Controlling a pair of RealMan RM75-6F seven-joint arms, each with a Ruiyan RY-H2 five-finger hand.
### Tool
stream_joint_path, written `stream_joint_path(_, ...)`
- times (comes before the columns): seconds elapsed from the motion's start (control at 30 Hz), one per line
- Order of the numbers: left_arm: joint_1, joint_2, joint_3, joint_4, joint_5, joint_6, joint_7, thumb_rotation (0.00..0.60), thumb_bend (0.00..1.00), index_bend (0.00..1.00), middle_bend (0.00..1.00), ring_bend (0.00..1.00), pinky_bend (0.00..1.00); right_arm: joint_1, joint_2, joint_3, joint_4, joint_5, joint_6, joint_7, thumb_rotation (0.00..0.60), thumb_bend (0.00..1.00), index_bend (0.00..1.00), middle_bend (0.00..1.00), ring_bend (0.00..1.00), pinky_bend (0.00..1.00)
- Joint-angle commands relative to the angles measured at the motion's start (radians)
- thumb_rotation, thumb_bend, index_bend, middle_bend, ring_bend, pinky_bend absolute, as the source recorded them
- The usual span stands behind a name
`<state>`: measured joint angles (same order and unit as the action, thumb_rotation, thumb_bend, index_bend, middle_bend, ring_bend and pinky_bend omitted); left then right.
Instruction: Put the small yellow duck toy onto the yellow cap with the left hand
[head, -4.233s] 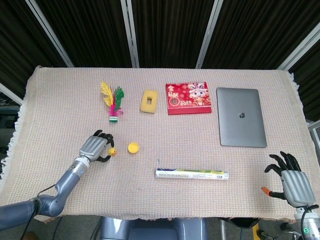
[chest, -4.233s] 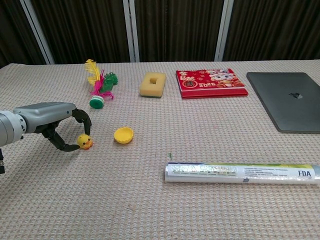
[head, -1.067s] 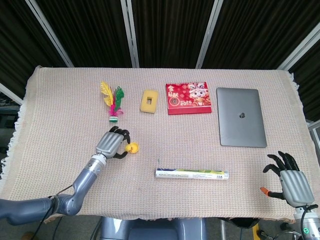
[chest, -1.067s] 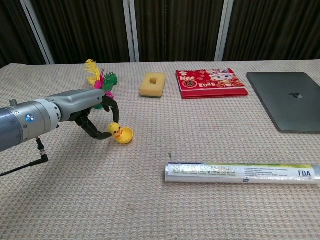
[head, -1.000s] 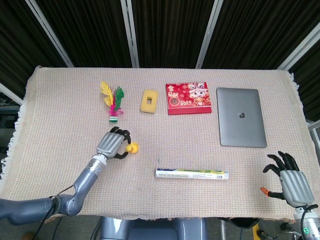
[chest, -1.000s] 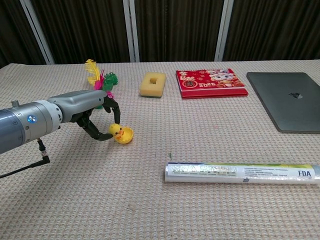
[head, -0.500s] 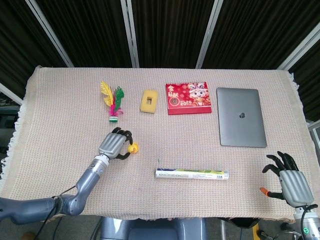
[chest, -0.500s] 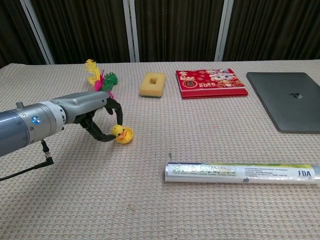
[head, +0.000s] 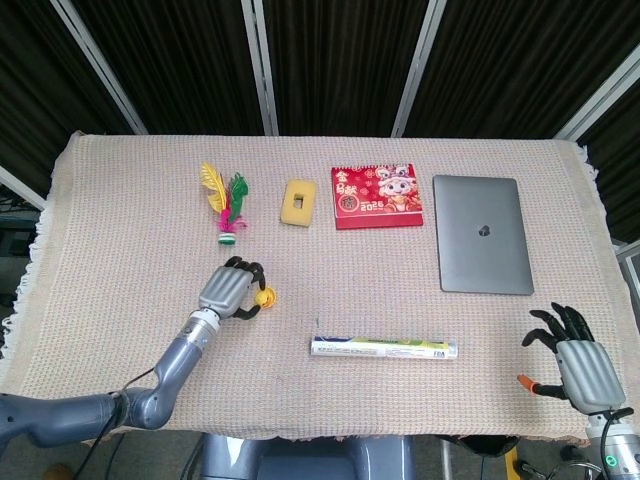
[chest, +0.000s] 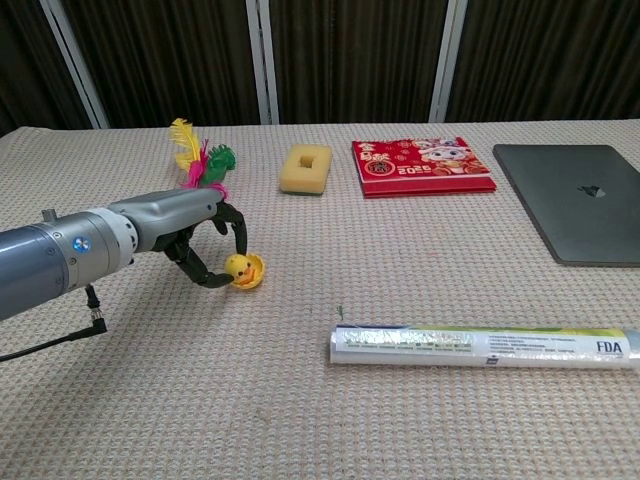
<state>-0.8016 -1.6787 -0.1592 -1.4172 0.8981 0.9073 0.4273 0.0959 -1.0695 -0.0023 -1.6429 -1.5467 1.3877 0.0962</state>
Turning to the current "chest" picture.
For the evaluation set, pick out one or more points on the small yellow duck toy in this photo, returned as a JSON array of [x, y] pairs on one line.
[[239, 267]]

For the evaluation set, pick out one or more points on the grey laptop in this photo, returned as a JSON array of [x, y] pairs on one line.
[[585, 210]]

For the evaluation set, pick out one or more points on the red desk calendar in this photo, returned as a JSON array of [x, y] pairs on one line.
[[420, 170]]

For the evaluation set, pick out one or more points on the colourful feather shuttlecock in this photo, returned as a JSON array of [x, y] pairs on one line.
[[192, 160]]

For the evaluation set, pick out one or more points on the small green thread scrap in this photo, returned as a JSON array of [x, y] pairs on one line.
[[340, 312]]

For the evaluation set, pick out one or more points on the white frame post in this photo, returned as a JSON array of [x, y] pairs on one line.
[[262, 60], [75, 60], [447, 60]]

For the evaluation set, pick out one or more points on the white plastic wrap roll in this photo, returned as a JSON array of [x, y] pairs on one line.
[[480, 347]]

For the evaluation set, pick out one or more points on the beige woven tablecloth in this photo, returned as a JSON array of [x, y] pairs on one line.
[[280, 400]]

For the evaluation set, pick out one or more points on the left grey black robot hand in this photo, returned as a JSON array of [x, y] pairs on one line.
[[170, 217]]

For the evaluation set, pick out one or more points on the yellow sponge with hole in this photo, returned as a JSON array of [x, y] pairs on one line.
[[305, 172]]

